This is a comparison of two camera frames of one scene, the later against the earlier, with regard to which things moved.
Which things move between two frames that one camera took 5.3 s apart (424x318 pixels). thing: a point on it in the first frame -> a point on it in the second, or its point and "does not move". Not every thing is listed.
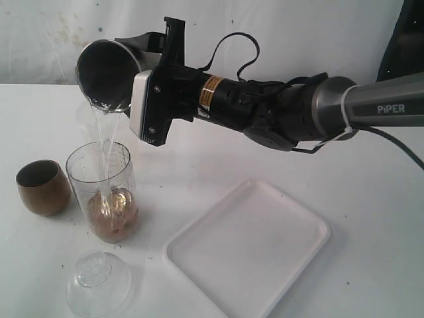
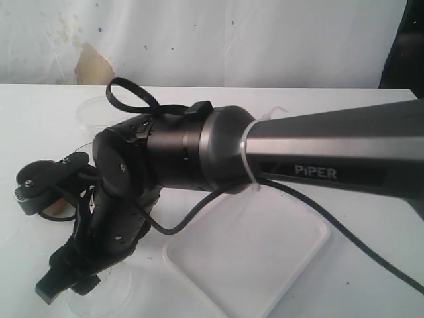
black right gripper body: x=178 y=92 -> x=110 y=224
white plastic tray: x=247 y=248 does not move
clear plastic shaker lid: x=101 y=285 does not move
